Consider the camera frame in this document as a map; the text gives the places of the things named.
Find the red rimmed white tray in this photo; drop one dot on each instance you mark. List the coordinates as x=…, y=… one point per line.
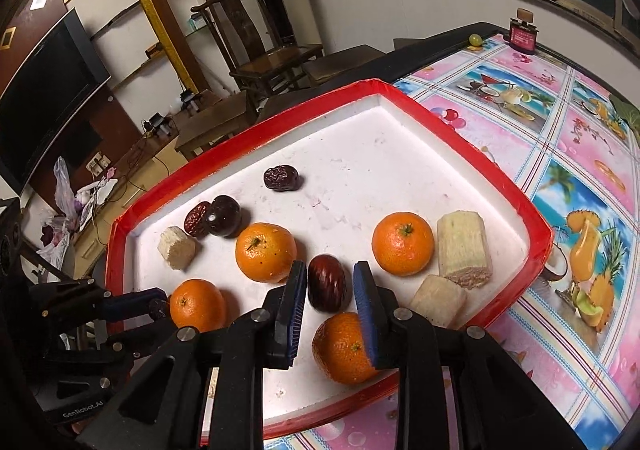
x=362, y=152

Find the red jujube date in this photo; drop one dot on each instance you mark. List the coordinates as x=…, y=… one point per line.
x=194, y=222
x=327, y=285
x=159, y=309

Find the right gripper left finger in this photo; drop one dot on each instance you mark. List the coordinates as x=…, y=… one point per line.
x=286, y=307

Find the pink perfume bottle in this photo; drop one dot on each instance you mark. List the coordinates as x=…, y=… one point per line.
x=522, y=32

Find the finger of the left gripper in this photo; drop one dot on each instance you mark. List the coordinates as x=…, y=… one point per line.
x=143, y=340
x=129, y=305

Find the orange mandarin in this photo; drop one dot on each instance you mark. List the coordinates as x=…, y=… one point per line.
x=339, y=351
x=265, y=252
x=198, y=303
x=403, y=244

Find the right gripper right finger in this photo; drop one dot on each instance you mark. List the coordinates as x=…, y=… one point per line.
x=375, y=305

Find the black television screen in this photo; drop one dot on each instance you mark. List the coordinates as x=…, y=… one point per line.
x=54, y=81

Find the dark wooden stool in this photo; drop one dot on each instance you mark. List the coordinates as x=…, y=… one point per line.
x=327, y=67

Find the dark wooden armchair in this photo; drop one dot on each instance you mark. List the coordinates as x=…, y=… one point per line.
x=256, y=68

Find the colourful fruit print tablecloth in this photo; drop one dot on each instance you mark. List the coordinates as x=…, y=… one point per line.
x=566, y=138

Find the small green grape far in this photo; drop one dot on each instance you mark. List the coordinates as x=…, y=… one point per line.
x=475, y=40

